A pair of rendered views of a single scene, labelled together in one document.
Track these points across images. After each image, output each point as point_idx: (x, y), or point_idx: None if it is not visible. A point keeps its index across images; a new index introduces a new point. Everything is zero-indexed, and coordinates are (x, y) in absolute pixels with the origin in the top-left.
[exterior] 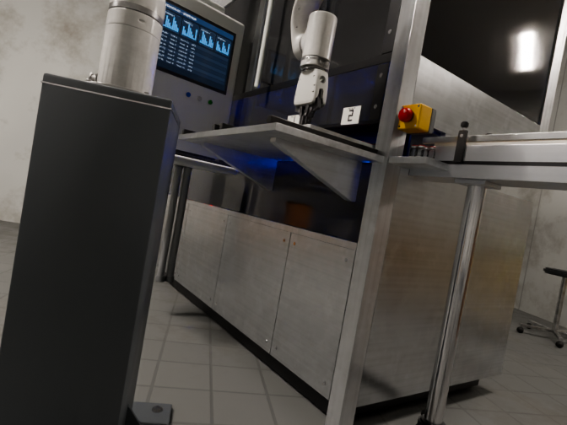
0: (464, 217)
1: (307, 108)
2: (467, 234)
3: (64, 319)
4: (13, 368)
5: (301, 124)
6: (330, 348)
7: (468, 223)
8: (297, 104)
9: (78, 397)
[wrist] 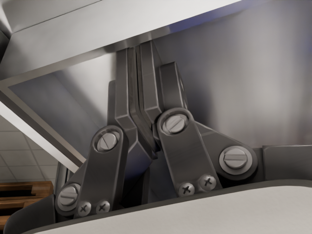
0: (62, 186)
1: (84, 185)
2: (58, 168)
3: None
4: None
5: (116, 68)
6: None
7: (56, 180)
8: (242, 196)
9: None
